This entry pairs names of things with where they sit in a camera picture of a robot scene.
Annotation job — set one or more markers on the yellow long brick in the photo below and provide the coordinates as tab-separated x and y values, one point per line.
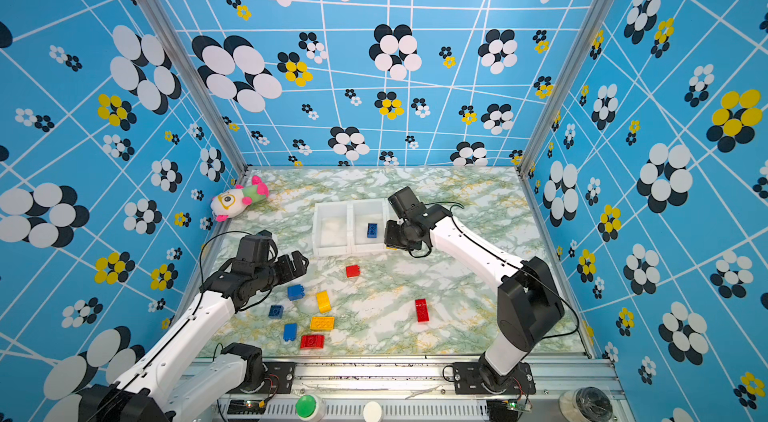
322	324

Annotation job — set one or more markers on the right aluminium corner post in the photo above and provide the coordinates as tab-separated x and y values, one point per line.
572	65

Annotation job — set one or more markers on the blue square brick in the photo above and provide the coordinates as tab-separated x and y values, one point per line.
295	292

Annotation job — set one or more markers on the white plastic bin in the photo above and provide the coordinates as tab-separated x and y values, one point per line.
331	230
368	220

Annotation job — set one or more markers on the green push button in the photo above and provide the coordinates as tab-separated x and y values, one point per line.
308	408

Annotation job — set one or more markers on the red brick near front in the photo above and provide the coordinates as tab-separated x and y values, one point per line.
312	342

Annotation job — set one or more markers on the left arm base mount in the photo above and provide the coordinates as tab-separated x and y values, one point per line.
272	378

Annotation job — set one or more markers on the middle white plastic bin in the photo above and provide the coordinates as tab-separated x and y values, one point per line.
368	220

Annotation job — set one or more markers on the left aluminium corner post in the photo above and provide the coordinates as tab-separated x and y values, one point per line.
160	22

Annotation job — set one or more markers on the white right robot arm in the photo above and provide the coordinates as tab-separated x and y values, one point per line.
528	302

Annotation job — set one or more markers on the plush fish toy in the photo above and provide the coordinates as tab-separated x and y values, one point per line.
233	202

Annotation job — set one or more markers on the aluminium front rail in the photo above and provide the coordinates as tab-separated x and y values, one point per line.
412	388

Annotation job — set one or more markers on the cable spool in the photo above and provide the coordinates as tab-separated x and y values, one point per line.
587	404

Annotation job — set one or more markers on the aluminium corner post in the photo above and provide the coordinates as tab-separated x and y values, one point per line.
160	22
572	65

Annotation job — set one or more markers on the white push button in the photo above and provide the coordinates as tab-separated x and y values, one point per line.
372	412

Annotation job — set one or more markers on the small red square brick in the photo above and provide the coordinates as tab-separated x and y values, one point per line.
353	271

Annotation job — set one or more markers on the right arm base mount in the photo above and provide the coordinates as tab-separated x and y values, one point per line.
474	378

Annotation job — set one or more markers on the long red brick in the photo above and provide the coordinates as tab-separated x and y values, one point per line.
422	311

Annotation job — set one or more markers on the small dark blue brick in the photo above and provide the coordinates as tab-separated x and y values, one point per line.
276	312

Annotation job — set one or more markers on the yellow curved brick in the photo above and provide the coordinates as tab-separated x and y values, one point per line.
323	302

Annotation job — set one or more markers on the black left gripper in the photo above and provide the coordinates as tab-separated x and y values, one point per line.
288	271

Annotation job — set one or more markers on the left white plastic bin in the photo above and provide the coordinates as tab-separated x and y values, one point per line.
331	230

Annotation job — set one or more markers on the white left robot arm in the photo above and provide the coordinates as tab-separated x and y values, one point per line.
153	388

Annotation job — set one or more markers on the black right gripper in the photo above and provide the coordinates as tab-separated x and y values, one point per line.
390	237

